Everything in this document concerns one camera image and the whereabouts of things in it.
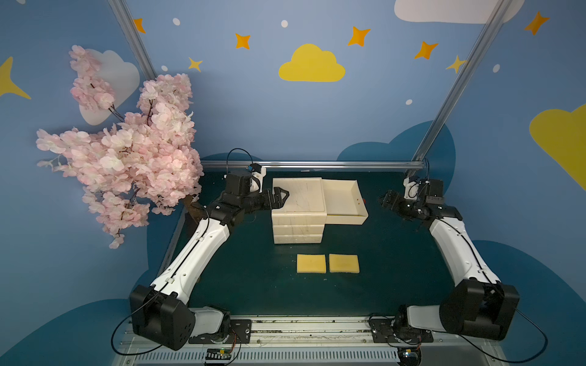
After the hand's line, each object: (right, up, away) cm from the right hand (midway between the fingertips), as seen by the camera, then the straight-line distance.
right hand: (391, 200), depth 85 cm
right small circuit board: (+1, -51, -11) cm, 52 cm away
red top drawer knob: (-10, 0, +1) cm, 10 cm away
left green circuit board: (-61, -50, -12) cm, 80 cm away
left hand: (-42, +4, -7) cm, 43 cm away
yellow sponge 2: (-30, -25, +4) cm, 39 cm away
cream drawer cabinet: (-34, -6, -4) cm, 35 cm away
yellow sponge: (-18, -25, +4) cm, 31 cm away
